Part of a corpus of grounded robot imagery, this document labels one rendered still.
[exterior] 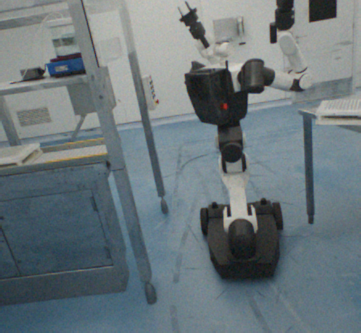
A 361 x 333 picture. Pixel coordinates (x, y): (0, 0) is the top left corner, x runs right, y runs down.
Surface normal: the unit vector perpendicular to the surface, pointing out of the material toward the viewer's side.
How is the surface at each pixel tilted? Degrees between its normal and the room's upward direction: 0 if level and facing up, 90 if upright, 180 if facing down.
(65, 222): 90
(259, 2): 90
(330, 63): 90
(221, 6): 90
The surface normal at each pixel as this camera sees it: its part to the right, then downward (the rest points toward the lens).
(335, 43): -0.03, 0.35
